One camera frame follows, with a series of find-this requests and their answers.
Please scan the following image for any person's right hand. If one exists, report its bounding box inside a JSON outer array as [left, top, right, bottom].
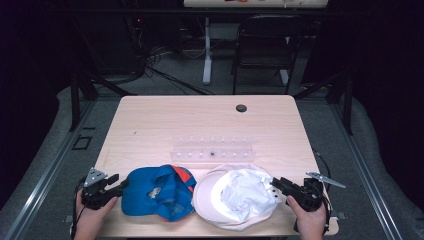
[[286, 195, 328, 240]]

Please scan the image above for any white desk leg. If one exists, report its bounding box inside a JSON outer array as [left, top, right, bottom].
[[202, 16, 214, 86]]

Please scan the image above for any white cap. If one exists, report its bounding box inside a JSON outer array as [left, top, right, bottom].
[[192, 163, 284, 232]]

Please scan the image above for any black metal stand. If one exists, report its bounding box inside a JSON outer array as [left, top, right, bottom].
[[293, 71, 355, 136], [68, 66, 138, 133]]

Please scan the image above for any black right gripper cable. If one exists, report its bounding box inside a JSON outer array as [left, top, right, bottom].
[[312, 149, 334, 235]]

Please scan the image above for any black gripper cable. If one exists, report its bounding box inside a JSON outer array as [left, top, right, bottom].
[[70, 178, 88, 240], [312, 149, 334, 235]]

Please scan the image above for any aluminium floor rail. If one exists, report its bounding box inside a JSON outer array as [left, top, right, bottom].
[[3, 99, 98, 240], [328, 99, 405, 240]]

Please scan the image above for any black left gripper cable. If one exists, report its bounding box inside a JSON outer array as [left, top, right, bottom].
[[70, 178, 88, 240]]

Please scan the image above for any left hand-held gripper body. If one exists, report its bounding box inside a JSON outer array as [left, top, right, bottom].
[[81, 167, 118, 211]]

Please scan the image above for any blue and orange cap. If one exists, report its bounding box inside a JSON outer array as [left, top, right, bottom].
[[120, 164, 198, 223]]

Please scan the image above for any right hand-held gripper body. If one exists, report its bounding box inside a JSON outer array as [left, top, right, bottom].
[[293, 171, 347, 213]]

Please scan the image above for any person's left hand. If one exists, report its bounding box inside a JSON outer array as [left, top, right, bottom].
[[73, 193, 119, 240]]

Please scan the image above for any clear acrylic rack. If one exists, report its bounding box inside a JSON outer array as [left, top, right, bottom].
[[169, 134, 256, 164]]

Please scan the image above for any bundle of floor cables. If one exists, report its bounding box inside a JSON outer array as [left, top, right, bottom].
[[126, 16, 214, 96]]

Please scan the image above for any black folding chair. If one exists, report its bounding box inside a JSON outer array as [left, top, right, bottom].
[[230, 14, 310, 96]]

